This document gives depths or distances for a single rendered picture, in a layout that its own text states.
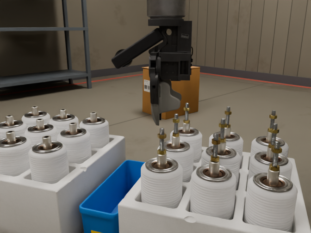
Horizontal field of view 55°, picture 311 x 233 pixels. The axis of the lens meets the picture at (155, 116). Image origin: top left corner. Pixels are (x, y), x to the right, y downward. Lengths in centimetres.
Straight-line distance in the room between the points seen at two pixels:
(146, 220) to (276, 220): 26
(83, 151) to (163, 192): 32
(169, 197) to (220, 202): 11
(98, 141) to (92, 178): 14
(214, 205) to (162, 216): 11
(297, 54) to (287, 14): 39
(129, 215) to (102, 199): 23
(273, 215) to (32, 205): 56
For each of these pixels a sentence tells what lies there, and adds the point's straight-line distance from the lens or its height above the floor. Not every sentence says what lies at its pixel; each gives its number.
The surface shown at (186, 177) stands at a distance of 79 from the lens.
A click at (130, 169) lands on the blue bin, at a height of 9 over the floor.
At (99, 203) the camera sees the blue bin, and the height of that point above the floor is 7.
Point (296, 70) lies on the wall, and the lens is 326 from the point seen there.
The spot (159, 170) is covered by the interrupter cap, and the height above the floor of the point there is 25.
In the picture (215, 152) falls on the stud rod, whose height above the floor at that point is 30.
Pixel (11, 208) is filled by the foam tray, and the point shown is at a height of 10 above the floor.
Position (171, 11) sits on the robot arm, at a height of 58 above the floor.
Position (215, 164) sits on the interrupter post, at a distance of 64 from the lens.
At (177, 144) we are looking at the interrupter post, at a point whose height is 26.
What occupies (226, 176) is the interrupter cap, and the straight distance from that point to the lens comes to 65.
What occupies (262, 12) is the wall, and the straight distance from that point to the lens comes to 340.
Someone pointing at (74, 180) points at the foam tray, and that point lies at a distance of 82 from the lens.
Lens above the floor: 55
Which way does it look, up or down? 17 degrees down
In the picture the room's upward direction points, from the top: straight up
